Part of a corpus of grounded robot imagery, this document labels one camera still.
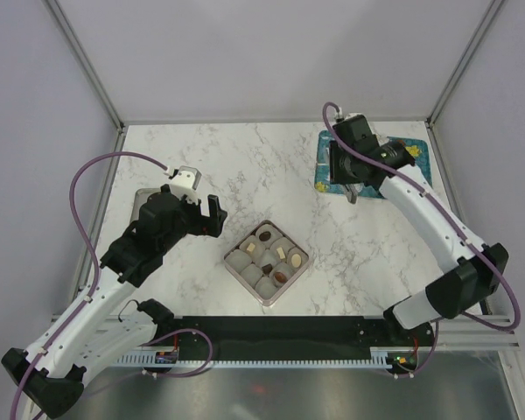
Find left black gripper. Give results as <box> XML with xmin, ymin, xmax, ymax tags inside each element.
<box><xmin>159</xmin><ymin>192</ymin><xmax>227</xmax><ymax>254</ymax></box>

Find metal tweezers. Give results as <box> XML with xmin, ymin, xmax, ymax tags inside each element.
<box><xmin>343</xmin><ymin>184</ymin><xmax>359</xmax><ymax>205</ymax></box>

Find dark square chocolate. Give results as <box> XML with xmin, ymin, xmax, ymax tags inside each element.
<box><xmin>262</xmin><ymin>264</ymin><xmax>273</xmax><ymax>275</ymax></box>

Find brown almond chocolate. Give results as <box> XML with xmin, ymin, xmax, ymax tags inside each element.
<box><xmin>274</xmin><ymin>271</ymin><xmax>288</xmax><ymax>284</ymax></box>

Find white oval chocolate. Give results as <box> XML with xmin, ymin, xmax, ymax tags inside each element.
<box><xmin>290</xmin><ymin>254</ymin><xmax>303</xmax><ymax>269</ymax></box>

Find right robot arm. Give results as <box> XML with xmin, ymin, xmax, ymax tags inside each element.
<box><xmin>327</xmin><ymin>115</ymin><xmax>508</xmax><ymax>346</ymax></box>

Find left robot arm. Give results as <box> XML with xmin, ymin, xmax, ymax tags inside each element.
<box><xmin>1</xmin><ymin>185</ymin><xmax>228</xmax><ymax>419</ymax></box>

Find pink chocolate tin box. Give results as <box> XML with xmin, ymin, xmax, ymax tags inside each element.
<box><xmin>223</xmin><ymin>220</ymin><xmax>311</xmax><ymax>307</ymax></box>

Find teal floral tray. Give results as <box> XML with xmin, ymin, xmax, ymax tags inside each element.
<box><xmin>314</xmin><ymin>130</ymin><xmax>432</xmax><ymax>200</ymax></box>

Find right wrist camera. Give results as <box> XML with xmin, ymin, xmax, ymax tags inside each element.
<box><xmin>332</xmin><ymin>114</ymin><xmax>374</xmax><ymax>144</ymax></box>

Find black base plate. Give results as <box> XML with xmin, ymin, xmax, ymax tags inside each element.
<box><xmin>171</xmin><ymin>316</ymin><xmax>433</xmax><ymax>361</ymax></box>

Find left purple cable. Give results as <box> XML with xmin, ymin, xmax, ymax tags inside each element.
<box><xmin>8</xmin><ymin>150</ymin><xmax>172</xmax><ymax>420</ymax></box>

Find purple cable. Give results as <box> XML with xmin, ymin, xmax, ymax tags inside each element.
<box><xmin>8</xmin><ymin>150</ymin><xmax>172</xmax><ymax>420</ymax></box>
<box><xmin>322</xmin><ymin>101</ymin><xmax>522</xmax><ymax>332</ymax></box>

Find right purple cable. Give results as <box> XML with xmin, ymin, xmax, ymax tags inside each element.
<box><xmin>322</xmin><ymin>101</ymin><xmax>522</xmax><ymax>332</ymax></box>

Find white cable duct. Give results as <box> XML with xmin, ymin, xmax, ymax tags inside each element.
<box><xmin>112</xmin><ymin>350</ymin><xmax>392</xmax><ymax>369</ymax></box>

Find right aluminium frame post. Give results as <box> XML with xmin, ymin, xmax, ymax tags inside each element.
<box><xmin>425</xmin><ymin>0</ymin><xmax>507</xmax><ymax>129</ymax></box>

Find aluminium frame post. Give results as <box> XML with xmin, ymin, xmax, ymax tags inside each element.
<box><xmin>43</xmin><ymin>0</ymin><xmax>125</xmax><ymax>132</ymax></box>
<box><xmin>425</xmin><ymin>0</ymin><xmax>507</xmax><ymax>129</ymax></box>

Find left aluminium frame post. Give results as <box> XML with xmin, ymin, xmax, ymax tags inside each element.
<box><xmin>43</xmin><ymin>0</ymin><xmax>125</xmax><ymax>132</ymax></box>

